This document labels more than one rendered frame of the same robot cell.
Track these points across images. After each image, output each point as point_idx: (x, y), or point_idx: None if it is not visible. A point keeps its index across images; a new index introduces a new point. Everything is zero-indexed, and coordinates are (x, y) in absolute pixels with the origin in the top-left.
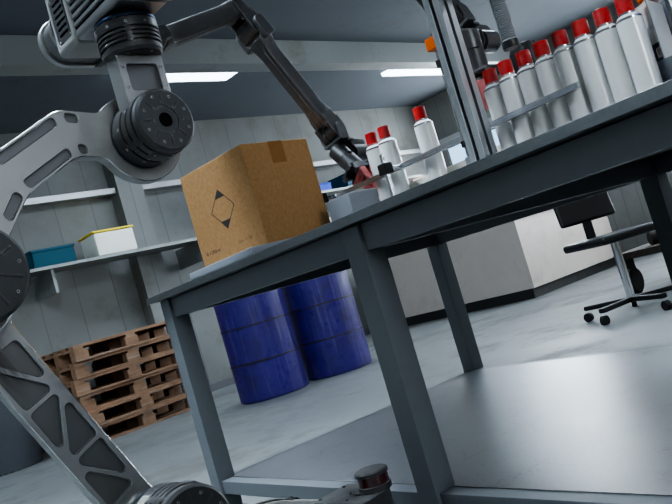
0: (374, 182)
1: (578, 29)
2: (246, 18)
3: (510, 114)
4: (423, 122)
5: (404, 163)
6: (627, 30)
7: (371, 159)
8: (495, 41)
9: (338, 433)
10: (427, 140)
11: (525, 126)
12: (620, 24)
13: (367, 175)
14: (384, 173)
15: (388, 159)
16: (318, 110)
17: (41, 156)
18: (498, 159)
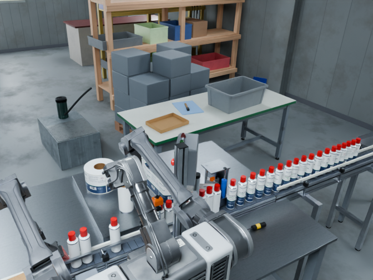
0: (69, 258)
1: (203, 194)
2: (22, 190)
3: (172, 224)
4: (119, 226)
5: (105, 248)
6: (219, 196)
7: (75, 248)
8: None
9: None
10: (119, 234)
11: (172, 225)
12: (218, 195)
13: (66, 256)
14: (107, 260)
15: (89, 246)
16: (38, 228)
17: None
18: (260, 279)
